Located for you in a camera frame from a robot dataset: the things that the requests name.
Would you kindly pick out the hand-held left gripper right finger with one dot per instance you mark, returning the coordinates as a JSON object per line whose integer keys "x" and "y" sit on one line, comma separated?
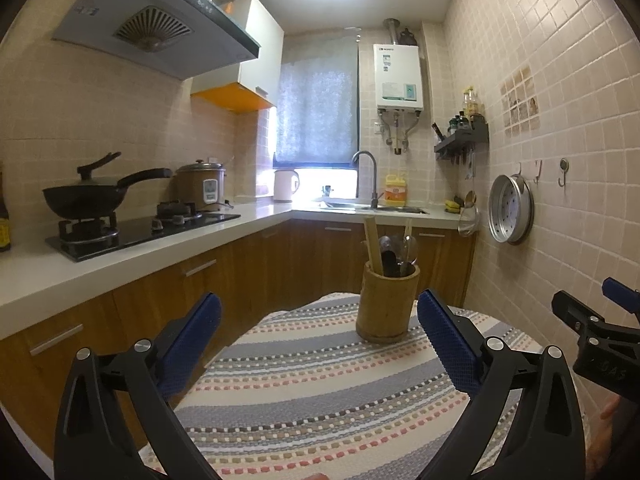
{"x": 447, "y": 340}

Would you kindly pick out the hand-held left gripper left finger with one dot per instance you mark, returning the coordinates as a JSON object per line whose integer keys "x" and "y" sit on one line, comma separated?
{"x": 197, "y": 335}

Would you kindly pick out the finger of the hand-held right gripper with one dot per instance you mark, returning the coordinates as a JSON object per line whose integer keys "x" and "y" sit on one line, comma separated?
{"x": 572, "y": 310}
{"x": 620, "y": 292}

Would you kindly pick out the bamboo utensil holder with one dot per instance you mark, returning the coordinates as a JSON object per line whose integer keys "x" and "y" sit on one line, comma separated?
{"x": 385, "y": 310}

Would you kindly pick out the person's right hand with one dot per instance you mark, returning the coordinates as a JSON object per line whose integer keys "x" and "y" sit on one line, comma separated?
{"x": 610, "y": 407}

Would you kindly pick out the wooden base cabinets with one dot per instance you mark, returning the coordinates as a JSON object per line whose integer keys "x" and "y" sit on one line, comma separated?
{"x": 250, "y": 270}

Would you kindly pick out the white kitchen countertop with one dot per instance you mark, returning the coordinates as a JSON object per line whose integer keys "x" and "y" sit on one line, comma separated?
{"x": 150, "y": 260}

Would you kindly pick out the round steel steamer tray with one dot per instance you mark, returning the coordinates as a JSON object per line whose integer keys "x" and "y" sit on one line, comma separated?
{"x": 510, "y": 210}

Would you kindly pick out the steel strainer ladle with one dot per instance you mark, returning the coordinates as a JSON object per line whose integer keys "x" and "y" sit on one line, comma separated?
{"x": 468, "y": 222}

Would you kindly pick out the black glass gas stove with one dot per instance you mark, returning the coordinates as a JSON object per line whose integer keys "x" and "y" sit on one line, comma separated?
{"x": 140, "y": 230}

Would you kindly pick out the striped woven tablecloth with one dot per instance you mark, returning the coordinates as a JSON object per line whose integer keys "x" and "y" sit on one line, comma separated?
{"x": 310, "y": 385}

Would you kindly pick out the yellow dish sponge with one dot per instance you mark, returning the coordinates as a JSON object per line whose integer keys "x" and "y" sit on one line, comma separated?
{"x": 453, "y": 206}

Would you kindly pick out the steel kitchen sink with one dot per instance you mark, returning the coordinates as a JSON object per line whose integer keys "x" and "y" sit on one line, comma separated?
{"x": 395, "y": 209}

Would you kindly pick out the brown rice cooker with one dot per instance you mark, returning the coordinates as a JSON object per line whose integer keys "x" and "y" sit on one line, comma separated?
{"x": 197, "y": 187}

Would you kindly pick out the yellow detergent bottle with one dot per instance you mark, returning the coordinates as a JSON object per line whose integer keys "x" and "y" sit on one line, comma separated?
{"x": 396, "y": 191}

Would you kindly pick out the white electric kettle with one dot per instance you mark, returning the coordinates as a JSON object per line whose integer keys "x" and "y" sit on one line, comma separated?
{"x": 285, "y": 186}

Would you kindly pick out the black wok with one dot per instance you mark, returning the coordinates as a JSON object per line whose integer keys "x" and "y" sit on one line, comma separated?
{"x": 85, "y": 202}

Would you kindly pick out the hanging kitchen tool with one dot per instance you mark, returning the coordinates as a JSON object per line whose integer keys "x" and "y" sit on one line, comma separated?
{"x": 469, "y": 166}

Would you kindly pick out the dark gooseneck faucet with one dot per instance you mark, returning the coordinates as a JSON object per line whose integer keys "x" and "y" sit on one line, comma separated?
{"x": 374, "y": 180}

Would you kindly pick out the steel water heater pipes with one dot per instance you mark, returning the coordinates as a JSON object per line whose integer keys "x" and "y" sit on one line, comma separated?
{"x": 399, "y": 132}

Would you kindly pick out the small dark seasoning bottle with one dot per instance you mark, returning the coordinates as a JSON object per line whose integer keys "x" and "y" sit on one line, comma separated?
{"x": 453, "y": 126}
{"x": 463, "y": 124}

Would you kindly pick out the dark sauce bottle yellow label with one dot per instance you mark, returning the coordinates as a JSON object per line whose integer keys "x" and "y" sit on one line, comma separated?
{"x": 4, "y": 220}

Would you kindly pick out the clear oil bottle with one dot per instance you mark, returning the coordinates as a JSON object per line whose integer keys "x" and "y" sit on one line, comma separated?
{"x": 476, "y": 104}
{"x": 467, "y": 105}

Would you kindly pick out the grey window blind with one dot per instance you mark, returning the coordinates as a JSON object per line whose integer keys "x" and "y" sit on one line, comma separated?
{"x": 317, "y": 105}

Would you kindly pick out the white gas water heater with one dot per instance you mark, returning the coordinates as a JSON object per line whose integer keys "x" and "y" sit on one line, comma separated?
{"x": 397, "y": 75}

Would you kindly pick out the grey range hood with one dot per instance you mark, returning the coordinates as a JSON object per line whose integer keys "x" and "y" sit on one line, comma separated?
{"x": 150, "y": 35}

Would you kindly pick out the steel flue pipe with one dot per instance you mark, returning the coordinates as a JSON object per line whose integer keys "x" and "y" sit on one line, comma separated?
{"x": 392, "y": 32}

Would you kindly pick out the steel wall hook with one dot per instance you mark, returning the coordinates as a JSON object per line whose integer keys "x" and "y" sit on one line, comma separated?
{"x": 563, "y": 166}

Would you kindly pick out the black wall spice rack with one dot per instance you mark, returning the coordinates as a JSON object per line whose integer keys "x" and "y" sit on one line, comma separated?
{"x": 462, "y": 140}

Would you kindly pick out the white and orange wall cabinet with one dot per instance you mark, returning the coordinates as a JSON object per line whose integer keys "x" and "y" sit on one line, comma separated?
{"x": 260, "y": 45}

